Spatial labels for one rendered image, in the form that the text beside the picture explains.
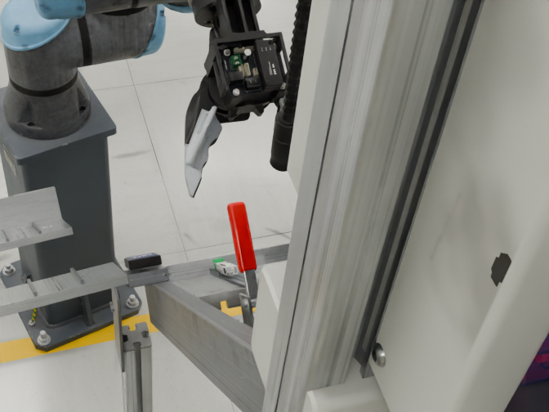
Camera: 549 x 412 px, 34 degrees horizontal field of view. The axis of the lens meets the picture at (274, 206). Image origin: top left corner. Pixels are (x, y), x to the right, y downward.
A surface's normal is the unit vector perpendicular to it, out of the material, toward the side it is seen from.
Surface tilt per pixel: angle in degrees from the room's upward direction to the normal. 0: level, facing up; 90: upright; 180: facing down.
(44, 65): 90
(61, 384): 0
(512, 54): 90
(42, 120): 72
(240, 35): 28
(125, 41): 86
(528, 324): 90
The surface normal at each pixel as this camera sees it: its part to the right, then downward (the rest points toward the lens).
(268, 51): 0.22, -0.25
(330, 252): -0.95, 0.16
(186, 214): 0.09, -0.66
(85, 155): 0.52, 0.67
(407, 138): 0.29, 0.73
